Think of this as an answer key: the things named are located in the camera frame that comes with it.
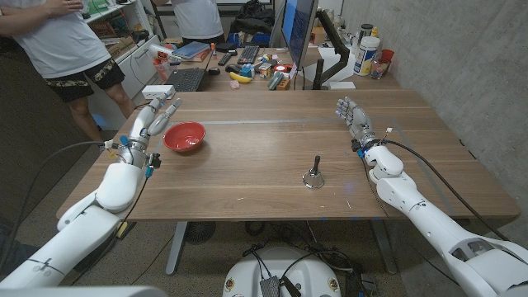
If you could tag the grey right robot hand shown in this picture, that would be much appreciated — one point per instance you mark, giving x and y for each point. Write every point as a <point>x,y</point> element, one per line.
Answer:
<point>359,123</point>

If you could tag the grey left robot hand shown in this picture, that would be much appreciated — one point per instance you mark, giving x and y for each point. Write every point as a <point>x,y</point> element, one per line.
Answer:
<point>140,128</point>

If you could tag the red bowl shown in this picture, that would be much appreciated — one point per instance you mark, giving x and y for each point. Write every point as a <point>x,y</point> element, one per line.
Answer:
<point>183,138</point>

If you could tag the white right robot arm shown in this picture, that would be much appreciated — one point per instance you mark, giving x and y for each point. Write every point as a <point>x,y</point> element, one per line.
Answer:
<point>433,222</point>

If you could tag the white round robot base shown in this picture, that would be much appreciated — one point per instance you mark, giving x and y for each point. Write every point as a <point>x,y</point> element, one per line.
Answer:
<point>305,272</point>

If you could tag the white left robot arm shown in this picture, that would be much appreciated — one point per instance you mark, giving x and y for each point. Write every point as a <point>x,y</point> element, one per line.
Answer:
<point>74,243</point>

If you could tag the white power adapter box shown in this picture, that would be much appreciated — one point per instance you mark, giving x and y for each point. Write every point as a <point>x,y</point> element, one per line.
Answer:
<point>154,90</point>

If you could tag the white flat box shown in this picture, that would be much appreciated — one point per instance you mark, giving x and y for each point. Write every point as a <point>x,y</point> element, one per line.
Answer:
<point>342,85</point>

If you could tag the white cabinet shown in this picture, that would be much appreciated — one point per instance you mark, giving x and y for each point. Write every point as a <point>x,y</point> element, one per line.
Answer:
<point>138,70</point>

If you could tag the glass jar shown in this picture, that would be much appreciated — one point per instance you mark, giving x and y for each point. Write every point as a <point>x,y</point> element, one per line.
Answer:
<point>378,69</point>

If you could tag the black keyboard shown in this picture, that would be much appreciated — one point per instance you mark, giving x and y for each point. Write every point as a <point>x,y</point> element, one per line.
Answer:
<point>185,79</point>
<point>248,54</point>

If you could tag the white canister blue label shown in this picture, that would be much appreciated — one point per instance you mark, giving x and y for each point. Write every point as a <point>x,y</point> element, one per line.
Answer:
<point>366,55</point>

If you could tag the white paper sheet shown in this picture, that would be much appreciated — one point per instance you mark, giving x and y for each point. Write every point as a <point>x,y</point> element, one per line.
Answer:
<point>330,57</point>

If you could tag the red cup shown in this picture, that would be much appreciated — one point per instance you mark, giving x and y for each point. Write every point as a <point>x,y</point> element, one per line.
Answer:
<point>388,54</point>

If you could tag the white red plastic bag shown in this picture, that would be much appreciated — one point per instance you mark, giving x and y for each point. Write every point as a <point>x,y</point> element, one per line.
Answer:
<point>163,53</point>

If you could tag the orange brick block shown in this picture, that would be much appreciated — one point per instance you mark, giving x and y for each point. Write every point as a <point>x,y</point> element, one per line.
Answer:
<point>283,84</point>

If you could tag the dark lidded bottle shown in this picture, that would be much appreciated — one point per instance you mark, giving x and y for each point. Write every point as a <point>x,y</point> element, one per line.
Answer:
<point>365,31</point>

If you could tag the red book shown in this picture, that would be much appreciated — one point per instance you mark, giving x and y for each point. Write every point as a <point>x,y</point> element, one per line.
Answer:
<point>203,58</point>

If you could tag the grey green block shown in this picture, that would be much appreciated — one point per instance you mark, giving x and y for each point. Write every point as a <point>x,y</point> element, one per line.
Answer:
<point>275,80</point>

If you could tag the cardboard box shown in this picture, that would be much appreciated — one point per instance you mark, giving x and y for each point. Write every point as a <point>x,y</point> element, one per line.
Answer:
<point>317,36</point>

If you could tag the pink small cube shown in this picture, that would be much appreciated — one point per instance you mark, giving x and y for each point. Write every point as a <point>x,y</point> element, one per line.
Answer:
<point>234,85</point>

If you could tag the colourful cube box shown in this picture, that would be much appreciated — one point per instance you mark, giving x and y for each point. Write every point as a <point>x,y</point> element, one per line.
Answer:
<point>265,71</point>

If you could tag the black remote control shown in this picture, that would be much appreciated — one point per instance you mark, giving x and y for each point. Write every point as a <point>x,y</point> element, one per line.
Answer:
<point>225,58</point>

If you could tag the yellow banana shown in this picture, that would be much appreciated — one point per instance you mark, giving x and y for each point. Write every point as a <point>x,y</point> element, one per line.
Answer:
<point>240,78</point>

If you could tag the black computer monitor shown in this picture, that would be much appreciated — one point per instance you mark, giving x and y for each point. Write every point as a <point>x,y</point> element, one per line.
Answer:
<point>299,24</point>

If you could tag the black small box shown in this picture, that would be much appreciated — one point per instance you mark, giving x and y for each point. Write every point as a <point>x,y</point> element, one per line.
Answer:
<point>226,47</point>

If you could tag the person in camouflage shorts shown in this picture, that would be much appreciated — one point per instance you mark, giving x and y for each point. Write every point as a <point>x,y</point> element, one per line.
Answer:
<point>57,41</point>

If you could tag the blue toy blocks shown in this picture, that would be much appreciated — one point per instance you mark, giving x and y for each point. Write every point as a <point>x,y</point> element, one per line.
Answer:
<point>246,71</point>

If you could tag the black round floor fan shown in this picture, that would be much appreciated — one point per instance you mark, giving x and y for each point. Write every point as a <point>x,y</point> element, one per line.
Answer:
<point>200,233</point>

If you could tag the person in light t-shirt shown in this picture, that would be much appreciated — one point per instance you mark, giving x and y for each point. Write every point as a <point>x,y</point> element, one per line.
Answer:
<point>198,18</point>

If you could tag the grey table leg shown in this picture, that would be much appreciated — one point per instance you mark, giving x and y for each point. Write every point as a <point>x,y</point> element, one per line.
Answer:
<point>383,247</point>
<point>176,247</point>

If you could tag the blue crate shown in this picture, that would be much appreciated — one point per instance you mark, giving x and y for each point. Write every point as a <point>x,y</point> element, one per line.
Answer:
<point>260,39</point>

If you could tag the black backpack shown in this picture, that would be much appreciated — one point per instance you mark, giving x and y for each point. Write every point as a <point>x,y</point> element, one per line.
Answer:
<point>251,18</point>

